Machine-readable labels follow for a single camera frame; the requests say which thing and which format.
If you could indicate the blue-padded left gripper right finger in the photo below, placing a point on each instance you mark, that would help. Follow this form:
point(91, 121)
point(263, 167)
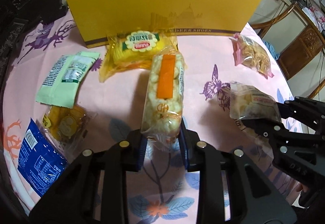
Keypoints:
point(188, 143)

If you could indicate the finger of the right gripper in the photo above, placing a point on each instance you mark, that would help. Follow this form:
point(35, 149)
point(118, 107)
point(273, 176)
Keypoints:
point(307, 111)
point(267, 128)

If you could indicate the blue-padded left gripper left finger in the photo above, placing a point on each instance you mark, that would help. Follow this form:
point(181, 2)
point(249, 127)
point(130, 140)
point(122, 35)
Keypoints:
point(136, 150)

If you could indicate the rice cracker pack orange label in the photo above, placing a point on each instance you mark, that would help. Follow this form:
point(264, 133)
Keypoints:
point(165, 97)

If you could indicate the bun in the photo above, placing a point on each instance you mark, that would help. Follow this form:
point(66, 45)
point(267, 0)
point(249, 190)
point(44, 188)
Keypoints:
point(247, 102)

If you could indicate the pink bag of chips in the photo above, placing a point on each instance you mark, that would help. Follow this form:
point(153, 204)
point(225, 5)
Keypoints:
point(249, 53)

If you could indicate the light green snack packet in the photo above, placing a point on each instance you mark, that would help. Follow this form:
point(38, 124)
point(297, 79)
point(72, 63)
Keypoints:
point(61, 84)

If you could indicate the person's right hand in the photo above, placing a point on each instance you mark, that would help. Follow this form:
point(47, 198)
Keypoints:
point(306, 195)

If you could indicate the wooden chair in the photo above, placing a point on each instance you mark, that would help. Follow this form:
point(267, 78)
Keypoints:
point(299, 42)

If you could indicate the blue cloth on chair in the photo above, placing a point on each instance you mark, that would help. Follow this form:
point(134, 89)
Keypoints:
point(271, 49)

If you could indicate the round cake clear packet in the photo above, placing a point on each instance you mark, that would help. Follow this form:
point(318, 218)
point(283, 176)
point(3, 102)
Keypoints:
point(65, 125)

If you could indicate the blue snack packet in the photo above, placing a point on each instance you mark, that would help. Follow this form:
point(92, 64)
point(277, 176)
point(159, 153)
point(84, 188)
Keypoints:
point(39, 162)

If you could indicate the yellow bread snack packet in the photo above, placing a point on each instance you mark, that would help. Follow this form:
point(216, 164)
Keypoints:
point(135, 50)

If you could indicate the yellow cardboard shoe box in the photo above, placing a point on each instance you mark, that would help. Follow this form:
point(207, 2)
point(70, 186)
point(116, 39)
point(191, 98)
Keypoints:
point(100, 20)

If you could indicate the dark carved wooden furniture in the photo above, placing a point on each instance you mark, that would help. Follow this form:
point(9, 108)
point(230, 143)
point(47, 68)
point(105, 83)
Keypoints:
point(18, 16)

